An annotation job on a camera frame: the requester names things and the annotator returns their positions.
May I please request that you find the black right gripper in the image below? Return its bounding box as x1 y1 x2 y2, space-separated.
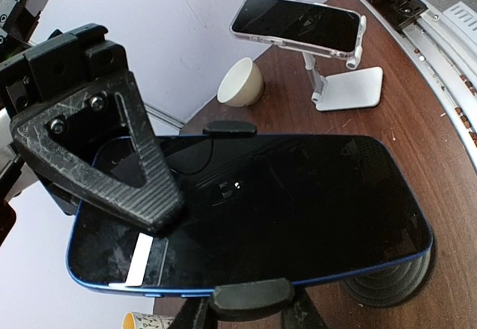
1 23 128 113

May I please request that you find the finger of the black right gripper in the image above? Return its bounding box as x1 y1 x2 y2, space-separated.
46 181 80 216
10 70 184 233

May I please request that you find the blue smartphone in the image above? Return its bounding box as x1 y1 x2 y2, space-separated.
66 134 433 297

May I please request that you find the black front phone stand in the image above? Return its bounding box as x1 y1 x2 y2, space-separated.
171 120 437 329

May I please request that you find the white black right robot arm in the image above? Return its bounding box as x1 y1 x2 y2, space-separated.
1 0 183 234

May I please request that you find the white phone stand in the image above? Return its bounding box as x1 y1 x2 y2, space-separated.
303 16 384 112

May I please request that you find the white floral mug yellow inside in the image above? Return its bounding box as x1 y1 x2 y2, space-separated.
122 312 174 329

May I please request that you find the white ceramic bowl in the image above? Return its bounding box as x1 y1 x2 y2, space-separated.
216 57 265 107

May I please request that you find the white-cased smartphone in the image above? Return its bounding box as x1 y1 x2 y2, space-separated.
230 0 366 60

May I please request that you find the aluminium front rail frame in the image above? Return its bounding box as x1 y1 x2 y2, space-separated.
359 0 476 163

